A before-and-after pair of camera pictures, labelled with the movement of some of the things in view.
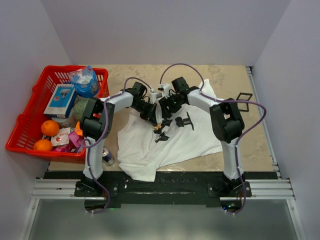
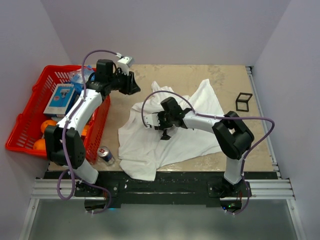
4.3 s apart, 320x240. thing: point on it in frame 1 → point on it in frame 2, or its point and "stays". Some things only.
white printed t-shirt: [145, 148] stays
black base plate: [166, 189] stays
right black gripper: [164, 103] → [162, 126]
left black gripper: [150, 115] → [131, 87]
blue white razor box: [61, 101] stays
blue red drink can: [107, 157] stays
